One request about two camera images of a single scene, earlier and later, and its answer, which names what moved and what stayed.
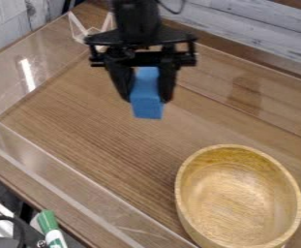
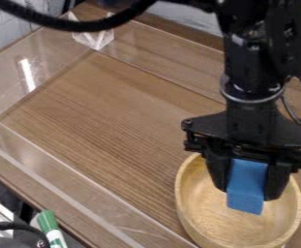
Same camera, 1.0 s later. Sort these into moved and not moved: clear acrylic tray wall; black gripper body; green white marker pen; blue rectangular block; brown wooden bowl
Moved: blue rectangular block; black gripper body
Not moved: green white marker pen; clear acrylic tray wall; brown wooden bowl
